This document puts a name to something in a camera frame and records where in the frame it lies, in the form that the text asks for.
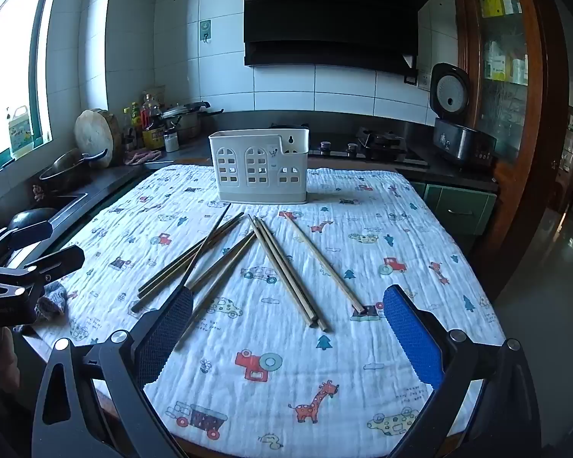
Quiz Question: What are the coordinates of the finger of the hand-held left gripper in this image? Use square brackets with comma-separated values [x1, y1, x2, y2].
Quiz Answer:
[0, 221, 53, 256]
[0, 245, 85, 287]

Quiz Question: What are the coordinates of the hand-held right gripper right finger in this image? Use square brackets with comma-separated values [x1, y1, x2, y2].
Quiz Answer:
[383, 285, 542, 458]

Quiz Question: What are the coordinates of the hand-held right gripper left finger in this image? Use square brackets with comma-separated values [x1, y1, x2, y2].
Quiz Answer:
[31, 285, 195, 458]

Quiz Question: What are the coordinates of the brown wooden chopstick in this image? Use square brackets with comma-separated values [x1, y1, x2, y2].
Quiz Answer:
[131, 231, 256, 316]
[184, 203, 232, 290]
[138, 212, 244, 293]
[139, 216, 246, 299]
[174, 234, 259, 351]

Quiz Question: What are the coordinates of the light bamboo chopstick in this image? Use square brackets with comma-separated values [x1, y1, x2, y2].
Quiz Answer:
[253, 216, 321, 331]
[259, 219, 330, 333]
[280, 210, 367, 316]
[248, 214, 313, 329]

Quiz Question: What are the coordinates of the white plastic utensil holder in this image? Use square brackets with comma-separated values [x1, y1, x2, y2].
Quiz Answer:
[209, 126, 311, 205]

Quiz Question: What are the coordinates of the grey towel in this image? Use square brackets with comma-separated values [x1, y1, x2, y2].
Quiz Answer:
[36, 281, 68, 319]

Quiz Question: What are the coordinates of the dark kitchen counter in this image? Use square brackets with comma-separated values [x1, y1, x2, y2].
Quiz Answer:
[0, 121, 502, 273]

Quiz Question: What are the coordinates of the white cartoon printed blanket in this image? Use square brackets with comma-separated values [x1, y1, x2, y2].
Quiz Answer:
[21, 164, 507, 458]

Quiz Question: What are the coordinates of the plastic jug with label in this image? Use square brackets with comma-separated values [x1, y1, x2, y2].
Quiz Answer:
[7, 104, 33, 156]

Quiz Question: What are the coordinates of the round wooden cutting board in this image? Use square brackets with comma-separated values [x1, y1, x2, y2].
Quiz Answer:
[74, 109, 121, 169]

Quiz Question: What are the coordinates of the pink cloth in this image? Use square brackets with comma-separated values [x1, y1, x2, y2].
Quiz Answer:
[124, 149, 163, 166]

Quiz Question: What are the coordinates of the green cabinet drawer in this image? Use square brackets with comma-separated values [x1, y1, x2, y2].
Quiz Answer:
[396, 169, 500, 249]

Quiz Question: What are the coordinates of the steel pressure cooker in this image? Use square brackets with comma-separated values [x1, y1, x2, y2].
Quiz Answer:
[160, 100, 225, 144]

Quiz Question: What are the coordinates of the black gas stove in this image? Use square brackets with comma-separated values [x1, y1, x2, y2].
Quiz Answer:
[310, 126, 431, 168]

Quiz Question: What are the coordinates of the dark rice cooker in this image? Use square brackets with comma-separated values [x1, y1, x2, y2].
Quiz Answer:
[430, 62, 498, 168]

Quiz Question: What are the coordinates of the window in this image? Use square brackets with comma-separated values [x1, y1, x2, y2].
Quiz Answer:
[0, 0, 65, 173]

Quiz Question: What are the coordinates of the wooden glass door cabinet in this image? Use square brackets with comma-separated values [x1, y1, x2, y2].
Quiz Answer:
[448, 0, 571, 297]

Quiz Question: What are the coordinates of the stack of small boxes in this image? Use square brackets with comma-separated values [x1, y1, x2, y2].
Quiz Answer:
[480, 0, 531, 87]

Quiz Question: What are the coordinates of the black range hood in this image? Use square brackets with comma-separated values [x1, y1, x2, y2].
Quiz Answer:
[227, 0, 439, 74]

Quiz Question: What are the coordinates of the steel wok with black handle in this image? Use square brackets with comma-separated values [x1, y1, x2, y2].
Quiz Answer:
[38, 148, 110, 192]

